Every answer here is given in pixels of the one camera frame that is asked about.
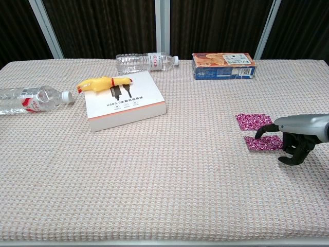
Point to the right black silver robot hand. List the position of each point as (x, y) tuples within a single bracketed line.
[(306, 126)]

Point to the dark brown curtain panel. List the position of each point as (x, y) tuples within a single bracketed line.
[(303, 28), (102, 28), (18, 31), (218, 25)]

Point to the orange blue snack box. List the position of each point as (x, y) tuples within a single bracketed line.
[(221, 67)]

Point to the pink waffle weave tablecloth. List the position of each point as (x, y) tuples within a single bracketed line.
[(154, 180)]

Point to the clear bottle white pink label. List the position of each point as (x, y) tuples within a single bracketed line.
[(144, 62)]

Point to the yellow rubber chicken toy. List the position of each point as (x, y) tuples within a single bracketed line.
[(100, 83)]

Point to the clear bottle red label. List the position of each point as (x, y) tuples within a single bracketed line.
[(38, 99)]

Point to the grey partition post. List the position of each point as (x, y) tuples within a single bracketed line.
[(267, 28), (162, 25), (46, 28)]

